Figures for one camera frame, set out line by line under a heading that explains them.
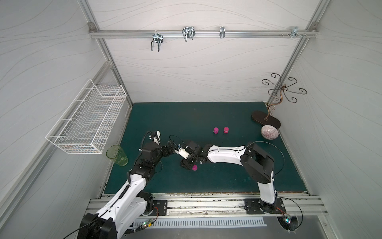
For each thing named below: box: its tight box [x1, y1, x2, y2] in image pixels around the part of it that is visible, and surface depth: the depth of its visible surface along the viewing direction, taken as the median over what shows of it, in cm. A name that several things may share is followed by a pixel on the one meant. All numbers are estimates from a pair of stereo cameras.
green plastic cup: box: [105, 144, 129, 167], surface depth 86 cm
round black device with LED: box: [276, 215, 299, 232], surface depth 73 cm
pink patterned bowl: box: [260, 124, 280, 140], surface depth 103 cm
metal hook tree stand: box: [251, 73, 308, 130], surface depth 92 cm
